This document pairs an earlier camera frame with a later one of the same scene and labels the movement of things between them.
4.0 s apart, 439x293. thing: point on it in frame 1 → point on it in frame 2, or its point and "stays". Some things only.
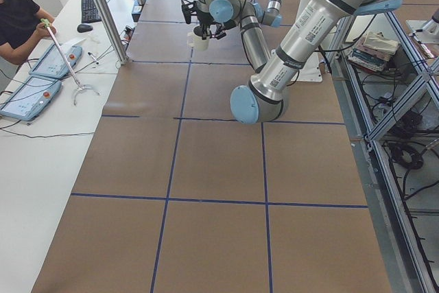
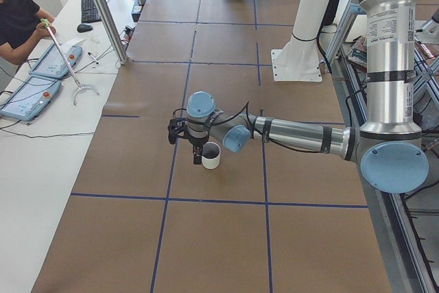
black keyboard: x=89 y=12 stays
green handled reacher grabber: x=47 y=23 stays
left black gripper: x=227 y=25 → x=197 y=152
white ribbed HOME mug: x=200 y=44 → x=210 y=155
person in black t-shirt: x=22 y=23 stays
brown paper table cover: x=178 y=194 stays
